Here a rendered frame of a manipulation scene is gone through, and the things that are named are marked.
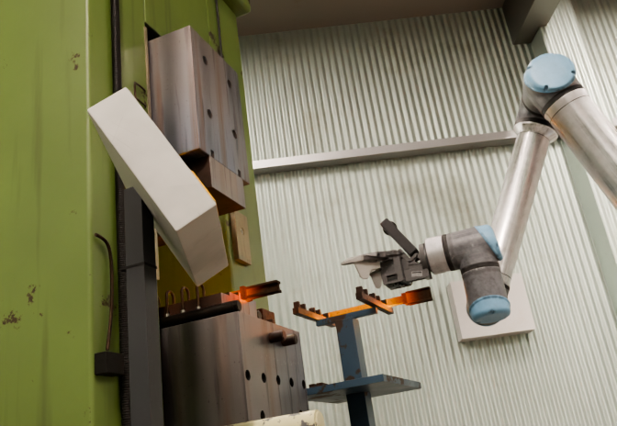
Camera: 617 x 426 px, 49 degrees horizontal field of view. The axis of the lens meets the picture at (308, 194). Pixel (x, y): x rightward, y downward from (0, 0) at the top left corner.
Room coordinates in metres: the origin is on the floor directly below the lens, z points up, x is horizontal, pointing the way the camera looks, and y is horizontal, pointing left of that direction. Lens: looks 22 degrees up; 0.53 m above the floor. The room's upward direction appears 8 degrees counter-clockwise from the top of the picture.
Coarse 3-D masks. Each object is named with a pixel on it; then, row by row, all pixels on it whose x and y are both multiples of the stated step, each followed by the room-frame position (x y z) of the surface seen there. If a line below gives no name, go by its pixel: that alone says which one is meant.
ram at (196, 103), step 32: (192, 32) 1.59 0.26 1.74; (160, 64) 1.62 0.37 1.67; (192, 64) 1.58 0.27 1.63; (224, 64) 1.77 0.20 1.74; (160, 96) 1.62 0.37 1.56; (192, 96) 1.59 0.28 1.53; (224, 96) 1.75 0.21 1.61; (160, 128) 1.62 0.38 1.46; (192, 128) 1.59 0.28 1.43; (224, 128) 1.73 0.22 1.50; (192, 160) 1.65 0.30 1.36; (224, 160) 1.71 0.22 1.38
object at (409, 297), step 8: (424, 288) 2.17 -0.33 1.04; (400, 296) 2.20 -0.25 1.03; (408, 296) 2.20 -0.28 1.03; (416, 296) 2.19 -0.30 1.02; (424, 296) 2.18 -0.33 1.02; (392, 304) 2.21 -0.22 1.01; (400, 304) 2.22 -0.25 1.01; (408, 304) 2.19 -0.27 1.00; (336, 312) 2.28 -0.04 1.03; (344, 312) 2.27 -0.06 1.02
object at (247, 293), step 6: (270, 282) 1.71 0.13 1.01; (276, 282) 1.70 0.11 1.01; (240, 288) 1.72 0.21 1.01; (246, 288) 1.73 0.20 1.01; (252, 288) 1.73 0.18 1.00; (258, 288) 1.73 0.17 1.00; (264, 288) 1.72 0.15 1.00; (270, 288) 1.72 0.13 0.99; (276, 288) 1.70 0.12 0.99; (246, 294) 1.73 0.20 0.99; (252, 294) 1.72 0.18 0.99; (258, 294) 1.72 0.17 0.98; (264, 294) 1.72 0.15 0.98; (270, 294) 1.73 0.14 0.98; (246, 300) 1.75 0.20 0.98
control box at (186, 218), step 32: (128, 96) 1.00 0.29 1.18; (96, 128) 1.03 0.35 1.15; (128, 128) 1.00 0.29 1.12; (128, 160) 1.00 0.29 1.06; (160, 160) 1.00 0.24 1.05; (160, 192) 1.00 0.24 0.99; (192, 192) 1.01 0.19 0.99; (160, 224) 1.16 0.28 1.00; (192, 224) 1.02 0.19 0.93; (192, 256) 1.16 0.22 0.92; (224, 256) 1.28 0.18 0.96
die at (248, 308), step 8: (208, 296) 1.64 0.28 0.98; (216, 296) 1.63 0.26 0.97; (224, 296) 1.64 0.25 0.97; (232, 296) 1.69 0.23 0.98; (240, 296) 1.73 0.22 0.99; (176, 304) 1.67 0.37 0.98; (184, 304) 1.66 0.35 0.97; (192, 304) 1.66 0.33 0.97; (200, 304) 1.65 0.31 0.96; (208, 304) 1.64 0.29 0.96; (216, 304) 1.63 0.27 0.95; (248, 304) 1.77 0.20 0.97; (160, 312) 1.69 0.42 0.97; (176, 312) 1.67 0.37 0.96; (248, 312) 1.77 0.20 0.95; (256, 312) 1.82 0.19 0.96
